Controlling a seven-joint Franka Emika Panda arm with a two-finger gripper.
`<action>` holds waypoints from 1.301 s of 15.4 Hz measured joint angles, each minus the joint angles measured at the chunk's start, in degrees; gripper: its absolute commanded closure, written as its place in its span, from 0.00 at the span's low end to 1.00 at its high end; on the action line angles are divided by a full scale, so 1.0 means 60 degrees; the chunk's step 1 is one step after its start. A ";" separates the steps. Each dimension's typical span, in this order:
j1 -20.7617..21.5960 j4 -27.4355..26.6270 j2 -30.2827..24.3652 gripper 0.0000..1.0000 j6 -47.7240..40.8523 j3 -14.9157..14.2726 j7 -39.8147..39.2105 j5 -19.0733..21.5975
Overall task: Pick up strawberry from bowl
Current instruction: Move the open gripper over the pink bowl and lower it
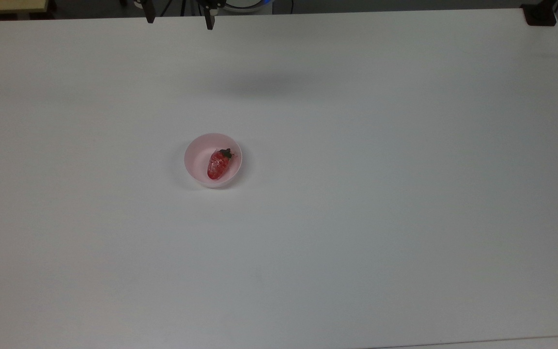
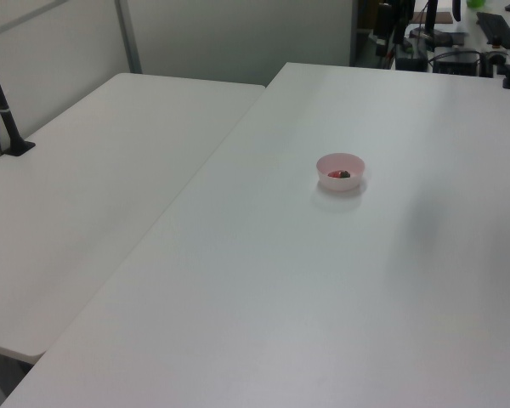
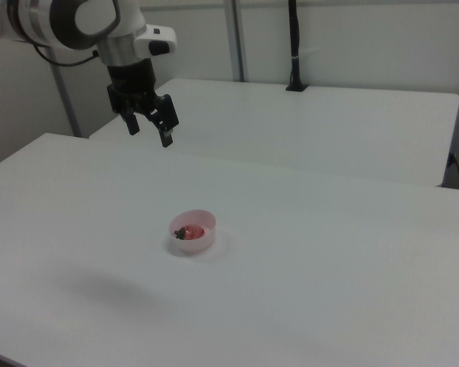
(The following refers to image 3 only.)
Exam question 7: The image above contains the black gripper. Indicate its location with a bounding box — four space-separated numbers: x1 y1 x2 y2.
106 57 181 148

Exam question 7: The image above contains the red strawberry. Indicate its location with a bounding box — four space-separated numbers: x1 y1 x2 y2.
173 224 206 242

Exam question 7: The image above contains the pink plastic bowl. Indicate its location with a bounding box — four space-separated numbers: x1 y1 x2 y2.
168 209 217 255

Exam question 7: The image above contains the white rear table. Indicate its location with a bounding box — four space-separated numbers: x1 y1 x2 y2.
88 78 459 188

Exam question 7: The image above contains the grey aluminium wall post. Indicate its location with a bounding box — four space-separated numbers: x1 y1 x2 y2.
50 60 82 138
224 0 249 83

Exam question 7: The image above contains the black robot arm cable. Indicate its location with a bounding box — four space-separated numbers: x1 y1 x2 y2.
31 42 101 68

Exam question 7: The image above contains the black camera stand pole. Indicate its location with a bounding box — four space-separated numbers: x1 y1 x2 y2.
285 0 309 93

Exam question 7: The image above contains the black cable beside table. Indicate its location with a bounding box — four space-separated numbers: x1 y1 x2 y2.
448 151 459 190

